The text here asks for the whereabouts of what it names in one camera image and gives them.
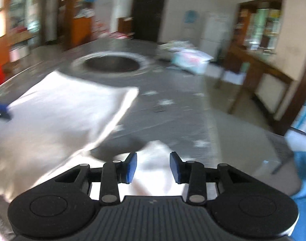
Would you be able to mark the pastel tissue pack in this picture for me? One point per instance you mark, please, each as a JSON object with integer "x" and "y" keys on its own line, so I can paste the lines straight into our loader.
{"x": 190, "y": 60}

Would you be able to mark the grey star tablecloth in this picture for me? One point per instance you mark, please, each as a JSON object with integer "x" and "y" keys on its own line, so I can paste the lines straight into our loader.
{"x": 168, "y": 128}

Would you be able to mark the glass display cabinet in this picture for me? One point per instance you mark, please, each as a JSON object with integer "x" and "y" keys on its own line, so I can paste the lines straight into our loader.
{"x": 27, "y": 17}

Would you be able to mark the white refrigerator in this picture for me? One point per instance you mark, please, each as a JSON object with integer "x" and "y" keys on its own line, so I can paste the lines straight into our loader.
{"x": 214, "y": 32}

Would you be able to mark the round built-in induction hob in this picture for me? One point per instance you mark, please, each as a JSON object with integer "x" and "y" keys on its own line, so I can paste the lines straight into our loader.
{"x": 110, "y": 64}

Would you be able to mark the brown wooden doorway frame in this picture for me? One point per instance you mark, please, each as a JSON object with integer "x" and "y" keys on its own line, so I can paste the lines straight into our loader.
{"x": 299, "y": 100}

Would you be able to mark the crumpled plastic bag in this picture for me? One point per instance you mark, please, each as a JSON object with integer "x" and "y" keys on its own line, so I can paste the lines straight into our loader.
{"x": 175, "y": 46}

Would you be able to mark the cream white garment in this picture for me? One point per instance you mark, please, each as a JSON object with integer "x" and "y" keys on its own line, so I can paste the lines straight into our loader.
{"x": 55, "y": 110}

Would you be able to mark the orange wooden shelf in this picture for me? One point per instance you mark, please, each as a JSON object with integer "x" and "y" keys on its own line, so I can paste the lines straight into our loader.
{"x": 80, "y": 22}

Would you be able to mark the wooden wall cabinet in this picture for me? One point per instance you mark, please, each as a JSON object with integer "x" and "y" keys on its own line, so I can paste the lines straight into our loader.
{"x": 260, "y": 25}

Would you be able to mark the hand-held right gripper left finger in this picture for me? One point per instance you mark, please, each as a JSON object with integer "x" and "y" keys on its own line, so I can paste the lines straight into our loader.
{"x": 131, "y": 167}

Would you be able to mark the pale green box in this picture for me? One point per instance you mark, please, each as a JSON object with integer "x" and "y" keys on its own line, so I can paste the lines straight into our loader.
{"x": 245, "y": 68}

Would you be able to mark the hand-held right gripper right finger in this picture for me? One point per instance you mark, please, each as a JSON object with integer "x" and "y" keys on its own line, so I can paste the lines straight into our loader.
{"x": 175, "y": 167}

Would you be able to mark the dark wooden door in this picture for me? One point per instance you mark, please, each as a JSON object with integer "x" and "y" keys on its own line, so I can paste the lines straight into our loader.
{"x": 149, "y": 12}

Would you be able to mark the blue wall poster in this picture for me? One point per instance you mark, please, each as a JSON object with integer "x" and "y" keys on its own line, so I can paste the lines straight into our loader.
{"x": 191, "y": 16}

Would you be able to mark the wooden sideboard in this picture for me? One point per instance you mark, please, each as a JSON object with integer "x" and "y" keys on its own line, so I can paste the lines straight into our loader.
{"x": 258, "y": 67}

